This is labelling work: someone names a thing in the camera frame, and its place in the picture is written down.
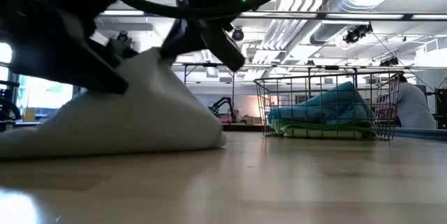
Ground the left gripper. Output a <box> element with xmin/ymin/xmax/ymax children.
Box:
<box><xmin>0</xmin><ymin>0</ymin><xmax>139</xmax><ymax>94</ymax></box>

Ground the grey microfiber towel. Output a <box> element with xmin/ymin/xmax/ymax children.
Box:
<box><xmin>0</xmin><ymin>47</ymin><xmax>227</xmax><ymax>159</ymax></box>

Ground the teal microfiber towel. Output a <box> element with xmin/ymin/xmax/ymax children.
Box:
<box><xmin>300</xmin><ymin>81</ymin><xmax>371</xmax><ymax>120</ymax></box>

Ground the bright green microfiber towel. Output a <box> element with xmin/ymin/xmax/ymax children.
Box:
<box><xmin>270</xmin><ymin>118</ymin><xmax>377</xmax><ymax>139</ymax></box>

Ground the large window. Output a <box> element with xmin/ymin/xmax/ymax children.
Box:
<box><xmin>0</xmin><ymin>42</ymin><xmax>76</xmax><ymax>115</ymax></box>

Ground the small yellow container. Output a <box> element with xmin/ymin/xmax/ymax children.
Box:
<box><xmin>22</xmin><ymin>107</ymin><xmax>37</xmax><ymax>123</ymax></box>

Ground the black track light cluster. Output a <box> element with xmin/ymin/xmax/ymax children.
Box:
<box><xmin>379</xmin><ymin>57</ymin><xmax>400</xmax><ymax>67</ymax></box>
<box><xmin>343</xmin><ymin>22</ymin><xmax>374</xmax><ymax>45</ymax></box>

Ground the overhead light bar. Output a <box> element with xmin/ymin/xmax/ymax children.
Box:
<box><xmin>99</xmin><ymin>9</ymin><xmax>447</xmax><ymax>22</ymax></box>

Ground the person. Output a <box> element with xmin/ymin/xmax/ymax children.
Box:
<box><xmin>396</xmin><ymin>73</ymin><xmax>437</xmax><ymax>130</ymax></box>

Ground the black computer monitor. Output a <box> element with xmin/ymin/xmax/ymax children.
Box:
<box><xmin>434</xmin><ymin>87</ymin><xmax>447</xmax><ymax>130</ymax></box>

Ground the black metal gantry frame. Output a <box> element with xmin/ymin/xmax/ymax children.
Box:
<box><xmin>182</xmin><ymin>62</ymin><xmax>236</xmax><ymax>113</ymax></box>

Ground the wire basket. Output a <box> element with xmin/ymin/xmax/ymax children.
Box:
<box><xmin>254</xmin><ymin>71</ymin><xmax>403</xmax><ymax>142</ymax></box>

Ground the black aluminium table frame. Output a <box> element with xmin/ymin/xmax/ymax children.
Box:
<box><xmin>393</xmin><ymin>128</ymin><xmax>447</xmax><ymax>142</ymax></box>

